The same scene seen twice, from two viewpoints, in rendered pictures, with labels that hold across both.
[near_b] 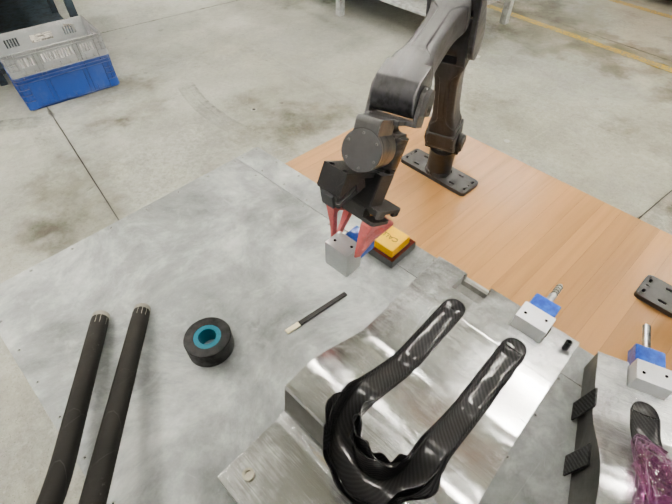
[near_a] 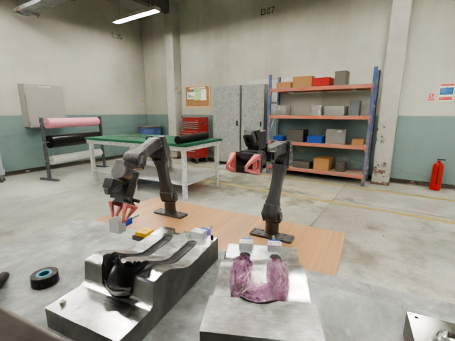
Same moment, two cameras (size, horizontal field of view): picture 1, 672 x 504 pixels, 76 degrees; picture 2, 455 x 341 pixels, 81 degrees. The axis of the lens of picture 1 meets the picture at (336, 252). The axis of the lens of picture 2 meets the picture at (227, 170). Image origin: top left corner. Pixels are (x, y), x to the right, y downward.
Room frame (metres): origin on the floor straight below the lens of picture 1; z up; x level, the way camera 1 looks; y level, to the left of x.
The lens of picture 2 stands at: (-0.57, -0.10, 1.36)
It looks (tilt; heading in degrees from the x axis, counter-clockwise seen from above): 12 degrees down; 341
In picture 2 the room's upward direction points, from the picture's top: straight up
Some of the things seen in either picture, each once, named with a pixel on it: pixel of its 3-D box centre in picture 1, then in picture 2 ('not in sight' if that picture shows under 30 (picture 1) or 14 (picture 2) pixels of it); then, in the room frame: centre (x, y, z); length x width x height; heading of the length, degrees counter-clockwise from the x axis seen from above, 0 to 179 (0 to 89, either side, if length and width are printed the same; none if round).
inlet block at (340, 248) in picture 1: (361, 239); (126, 220); (0.52, -0.04, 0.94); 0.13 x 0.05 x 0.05; 136
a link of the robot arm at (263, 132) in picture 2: not in sight; (261, 145); (0.33, -0.54, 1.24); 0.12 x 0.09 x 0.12; 133
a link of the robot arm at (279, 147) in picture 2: not in sight; (273, 157); (0.45, -0.66, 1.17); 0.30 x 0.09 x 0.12; 133
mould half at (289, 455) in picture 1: (412, 406); (147, 268); (0.25, -0.11, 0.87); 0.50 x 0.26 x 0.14; 136
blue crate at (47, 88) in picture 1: (61, 72); not in sight; (2.92, 1.89, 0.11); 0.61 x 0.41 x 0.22; 128
